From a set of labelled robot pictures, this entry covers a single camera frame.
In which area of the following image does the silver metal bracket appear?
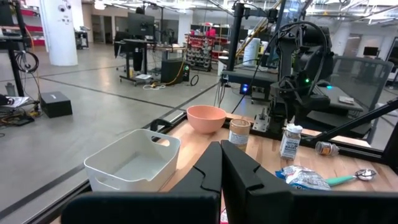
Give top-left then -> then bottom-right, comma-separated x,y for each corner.
252,108 -> 271,133

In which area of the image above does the black computer tower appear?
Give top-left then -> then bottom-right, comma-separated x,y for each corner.
160,60 -> 191,85

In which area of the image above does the grey mesh office chair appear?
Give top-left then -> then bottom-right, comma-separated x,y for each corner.
323,55 -> 395,147

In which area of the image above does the salmon pink bowl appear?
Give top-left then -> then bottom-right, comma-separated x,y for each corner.
186,105 -> 228,135

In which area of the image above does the black table clamp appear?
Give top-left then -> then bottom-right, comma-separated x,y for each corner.
149,118 -> 174,132

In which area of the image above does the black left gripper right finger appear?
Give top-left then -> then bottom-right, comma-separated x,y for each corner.
221,139 -> 398,224

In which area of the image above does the white plastic storage bin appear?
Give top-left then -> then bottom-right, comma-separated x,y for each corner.
83,128 -> 182,193

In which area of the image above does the red parts bin rack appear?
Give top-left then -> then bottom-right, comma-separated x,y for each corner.
185,30 -> 216,72

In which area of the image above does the white round pillar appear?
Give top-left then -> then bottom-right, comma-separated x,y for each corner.
39,0 -> 79,67

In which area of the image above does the black stand with coiled cable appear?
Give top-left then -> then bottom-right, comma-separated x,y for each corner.
0,0 -> 40,98

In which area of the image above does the small glass jar orange label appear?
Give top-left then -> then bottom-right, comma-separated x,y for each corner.
315,141 -> 340,157

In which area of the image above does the blue and yellow chips bag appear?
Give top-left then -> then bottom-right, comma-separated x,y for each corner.
274,164 -> 332,191

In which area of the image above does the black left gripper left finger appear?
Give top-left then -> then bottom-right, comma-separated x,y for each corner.
61,141 -> 223,224

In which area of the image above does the black computer monitor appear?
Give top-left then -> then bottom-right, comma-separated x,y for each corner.
127,12 -> 155,40

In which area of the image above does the spice jar with tan lid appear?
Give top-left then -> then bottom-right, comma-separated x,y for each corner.
228,118 -> 251,152

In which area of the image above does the black standing desk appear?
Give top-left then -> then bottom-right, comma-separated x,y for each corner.
119,37 -> 158,86

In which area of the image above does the black vertical post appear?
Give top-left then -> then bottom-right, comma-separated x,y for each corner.
226,2 -> 246,72

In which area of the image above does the black box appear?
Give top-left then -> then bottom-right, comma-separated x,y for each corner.
40,91 -> 73,119

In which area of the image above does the spice jar with white lid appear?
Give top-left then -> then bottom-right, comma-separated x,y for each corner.
279,123 -> 303,161

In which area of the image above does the white paper towel roll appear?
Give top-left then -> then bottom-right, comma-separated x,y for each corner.
242,37 -> 261,67

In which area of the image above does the spoon with teal handle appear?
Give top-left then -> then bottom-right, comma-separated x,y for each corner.
325,168 -> 377,187

